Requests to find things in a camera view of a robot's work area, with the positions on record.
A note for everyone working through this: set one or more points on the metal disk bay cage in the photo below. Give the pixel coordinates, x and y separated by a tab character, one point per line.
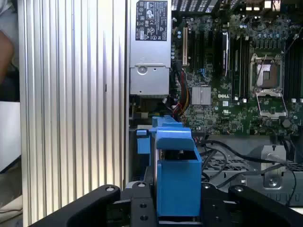
274	184

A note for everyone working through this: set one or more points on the black expansion slot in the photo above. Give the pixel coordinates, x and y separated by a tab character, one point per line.
192	49
201	49

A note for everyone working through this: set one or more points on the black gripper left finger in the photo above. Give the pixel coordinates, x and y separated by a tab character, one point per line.
139	205

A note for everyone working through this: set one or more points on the black RAM slot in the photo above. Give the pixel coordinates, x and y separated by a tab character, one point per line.
247	68
292	73
243	68
287	73

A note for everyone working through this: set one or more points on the white expansion slot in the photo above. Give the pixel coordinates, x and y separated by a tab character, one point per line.
184	47

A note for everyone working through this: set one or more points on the green motherboard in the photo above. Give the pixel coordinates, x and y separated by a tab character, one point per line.
213	118

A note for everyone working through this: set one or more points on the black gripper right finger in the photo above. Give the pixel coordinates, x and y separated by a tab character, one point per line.
260	205

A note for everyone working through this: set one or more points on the silver chipset heatsink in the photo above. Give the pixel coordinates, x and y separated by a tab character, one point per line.
201	95

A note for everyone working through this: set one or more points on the hard disk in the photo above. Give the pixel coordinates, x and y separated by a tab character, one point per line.
178	184

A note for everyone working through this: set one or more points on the black open PC case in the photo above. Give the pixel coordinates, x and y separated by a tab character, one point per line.
189	4

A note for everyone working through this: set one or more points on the CPU socket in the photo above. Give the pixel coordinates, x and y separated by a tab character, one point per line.
270	75

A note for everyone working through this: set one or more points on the silver power supply unit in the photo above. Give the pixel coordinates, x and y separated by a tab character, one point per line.
149	78

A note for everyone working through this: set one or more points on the metal socket cover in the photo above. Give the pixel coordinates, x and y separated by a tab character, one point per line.
270	93

